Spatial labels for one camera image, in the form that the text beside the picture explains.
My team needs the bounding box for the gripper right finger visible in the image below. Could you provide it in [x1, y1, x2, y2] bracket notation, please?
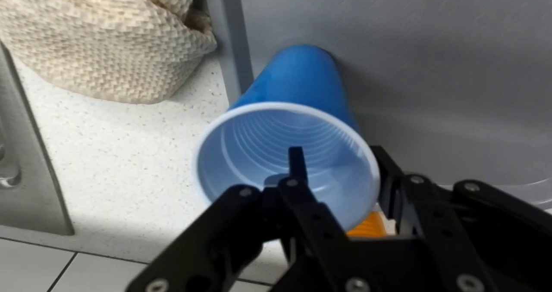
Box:
[370, 145, 552, 292]

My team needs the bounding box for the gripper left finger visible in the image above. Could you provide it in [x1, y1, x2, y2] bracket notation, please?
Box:
[125, 147, 375, 292]

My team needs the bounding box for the blue plastic cup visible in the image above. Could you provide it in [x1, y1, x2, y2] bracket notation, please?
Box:
[192, 44, 382, 233]

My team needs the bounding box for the grey tray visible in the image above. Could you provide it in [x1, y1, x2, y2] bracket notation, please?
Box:
[203, 0, 552, 215]

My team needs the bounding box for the orange plastic cup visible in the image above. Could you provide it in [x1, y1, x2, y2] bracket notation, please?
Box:
[345, 210, 389, 238]

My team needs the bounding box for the stainless steel panel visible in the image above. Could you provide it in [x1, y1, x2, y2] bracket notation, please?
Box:
[0, 42, 75, 236]

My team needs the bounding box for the beige woven cloth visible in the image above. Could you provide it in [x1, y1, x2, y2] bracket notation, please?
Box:
[0, 0, 218, 105]

